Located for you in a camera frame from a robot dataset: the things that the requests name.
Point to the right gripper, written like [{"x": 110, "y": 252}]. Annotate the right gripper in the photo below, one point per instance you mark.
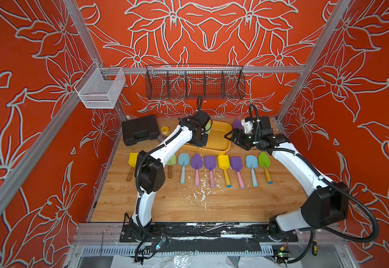
[{"x": 243, "y": 138}]

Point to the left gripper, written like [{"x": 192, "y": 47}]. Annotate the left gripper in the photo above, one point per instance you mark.
[{"x": 204, "y": 142}]

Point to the light blue shovel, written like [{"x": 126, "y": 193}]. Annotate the light blue shovel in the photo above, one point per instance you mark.
[
  {"x": 252, "y": 163},
  {"x": 183, "y": 161}
]

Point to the purple pointed shovel pink handle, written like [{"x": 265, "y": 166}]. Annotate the purple pointed shovel pink handle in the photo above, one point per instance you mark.
[{"x": 197, "y": 164}]

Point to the purple square shovel pink handle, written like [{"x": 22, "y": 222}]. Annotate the purple square shovel pink handle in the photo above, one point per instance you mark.
[{"x": 236, "y": 165}]

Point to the green shovel wooden handle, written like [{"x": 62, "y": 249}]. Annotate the green shovel wooden handle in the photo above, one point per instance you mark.
[{"x": 171, "y": 162}]

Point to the yellow shovel purple handle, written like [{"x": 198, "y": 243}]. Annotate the yellow shovel purple handle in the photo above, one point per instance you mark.
[{"x": 132, "y": 163}]

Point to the pale green shovel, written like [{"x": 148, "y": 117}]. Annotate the pale green shovel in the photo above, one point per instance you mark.
[{"x": 208, "y": 127}]

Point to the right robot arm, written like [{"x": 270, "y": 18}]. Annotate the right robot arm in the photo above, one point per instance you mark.
[{"x": 327, "y": 201}]

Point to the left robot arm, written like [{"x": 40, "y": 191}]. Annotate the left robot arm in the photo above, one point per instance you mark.
[{"x": 149, "y": 170}]

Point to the yellow plastic storage box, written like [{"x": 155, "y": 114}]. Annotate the yellow plastic storage box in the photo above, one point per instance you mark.
[{"x": 217, "y": 144}]

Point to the yellow tape roll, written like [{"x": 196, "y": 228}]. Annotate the yellow tape roll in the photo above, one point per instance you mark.
[{"x": 164, "y": 130}]

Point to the metal valve fitting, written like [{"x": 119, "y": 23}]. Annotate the metal valve fitting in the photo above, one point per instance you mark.
[{"x": 162, "y": 138}]

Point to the black plastic tool case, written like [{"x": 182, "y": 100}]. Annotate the black plastic tool case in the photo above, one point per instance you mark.
[{"x": 140, "y": 129}]

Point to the black wire wall basket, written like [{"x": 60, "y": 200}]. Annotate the black wire wall basket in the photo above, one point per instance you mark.
[{"x": 189, "y": 81}]

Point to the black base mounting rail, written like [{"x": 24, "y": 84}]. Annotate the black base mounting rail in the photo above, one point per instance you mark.
[{"x": 212, "y": 230}]

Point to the white mesh wall basket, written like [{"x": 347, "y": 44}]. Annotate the white mesh wall basket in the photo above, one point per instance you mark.
[{"x": 100, "y": 88}]

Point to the yellow handled screwdriver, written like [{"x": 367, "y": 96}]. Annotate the yellow handled screwdriver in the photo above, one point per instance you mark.
[{"x": 314, "y": 249}]

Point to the white cable duct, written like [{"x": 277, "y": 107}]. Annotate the white cable duct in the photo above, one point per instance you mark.
[{"x": 129, "y": 251}]

